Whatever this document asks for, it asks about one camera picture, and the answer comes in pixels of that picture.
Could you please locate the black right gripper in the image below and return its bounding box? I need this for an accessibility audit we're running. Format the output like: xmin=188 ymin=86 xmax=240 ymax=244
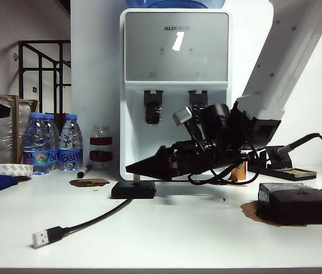
xmin=124 ymin=139 xmax=238 ymax=182

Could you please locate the black sponge block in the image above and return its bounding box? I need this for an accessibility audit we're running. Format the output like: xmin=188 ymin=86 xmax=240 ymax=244
xmin=257 ymin=182 xmax=322 ymax=226

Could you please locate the black USB hub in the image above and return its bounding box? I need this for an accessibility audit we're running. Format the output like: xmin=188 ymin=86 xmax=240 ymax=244
xmin=111 ymin=182 xmax=156 ymax=200

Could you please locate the clear bottle with red bands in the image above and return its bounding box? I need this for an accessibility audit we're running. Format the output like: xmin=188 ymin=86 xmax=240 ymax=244
xmin=89 ymin=125 xmax=114 ymax=170

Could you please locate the dark grey dispenser tap paddle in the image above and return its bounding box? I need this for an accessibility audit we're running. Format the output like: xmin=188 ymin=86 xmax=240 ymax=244
xmin=188 ymin=90 xmax=209 ymax=111
xmin=143 ymin=90 xmax=164 ymax=126

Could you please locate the clear water bottle blue cap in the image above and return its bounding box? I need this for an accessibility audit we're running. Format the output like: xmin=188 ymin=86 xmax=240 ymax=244
xmin=43 ymin=114 xmax=61 ymax=171
xmin=59 ymin=114 xmax=83 ymax=171
xmin=23 ymin=112 xmax=51 ymax=175

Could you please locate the white tape roll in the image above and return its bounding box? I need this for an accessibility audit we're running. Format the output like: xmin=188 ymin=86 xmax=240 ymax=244
xmin=0 ymin=163 xmax=34 ymax=176

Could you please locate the black stair railing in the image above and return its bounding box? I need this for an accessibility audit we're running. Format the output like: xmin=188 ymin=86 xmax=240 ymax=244
xmin=18 ymin=40 xmax=72 ymax=115

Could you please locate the black marker pen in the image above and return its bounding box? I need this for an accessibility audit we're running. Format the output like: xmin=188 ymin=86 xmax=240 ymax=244
xmin=77 ymin=164 xmax=92 ymax=179

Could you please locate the white AUX water dispenser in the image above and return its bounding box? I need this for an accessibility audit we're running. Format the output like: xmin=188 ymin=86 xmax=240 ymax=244
xmin=119 ymin=8 xmax=232 ymax=182

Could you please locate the gold metal cylinder can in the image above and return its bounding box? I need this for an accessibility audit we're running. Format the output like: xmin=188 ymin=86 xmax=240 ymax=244
xmin=231 ymin=159 xmax=249 ymax=181

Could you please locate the brown worn table patch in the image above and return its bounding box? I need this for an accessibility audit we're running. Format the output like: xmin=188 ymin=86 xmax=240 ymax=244
xmin=240 ymin=201 xmax=281 ymax=228

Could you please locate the black soldering iron stand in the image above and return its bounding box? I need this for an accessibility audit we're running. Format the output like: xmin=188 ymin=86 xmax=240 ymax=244
xmin=248 ymin=146 xmax=317 ymax=182

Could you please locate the black soldering iron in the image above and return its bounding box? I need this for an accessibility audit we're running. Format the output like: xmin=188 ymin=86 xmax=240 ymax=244
xmin=273 ymin=133 xmax=322 ymax=160

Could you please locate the blue water jug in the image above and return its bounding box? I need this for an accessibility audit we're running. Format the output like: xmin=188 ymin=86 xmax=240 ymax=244
xmin=125 ymin=0 xmax=226 ymax=9

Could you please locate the wooden frame with plastic wrap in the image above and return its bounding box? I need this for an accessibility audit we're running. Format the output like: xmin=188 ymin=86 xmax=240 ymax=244
xmin=0 ymin=88 xmax=39 ymax=166

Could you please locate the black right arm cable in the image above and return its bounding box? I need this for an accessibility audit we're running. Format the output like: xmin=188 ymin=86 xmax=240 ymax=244
xmin=188 ymin=151 xmax=267 ymax=186

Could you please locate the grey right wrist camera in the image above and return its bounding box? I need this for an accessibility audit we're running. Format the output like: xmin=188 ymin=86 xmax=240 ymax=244
xmin=172 ymin=106 xmax=206 ymax=146

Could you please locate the black USB hub cable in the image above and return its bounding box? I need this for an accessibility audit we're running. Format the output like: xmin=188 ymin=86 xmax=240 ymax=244
xmin=31 ymin=198 xmax=135 ymax=248

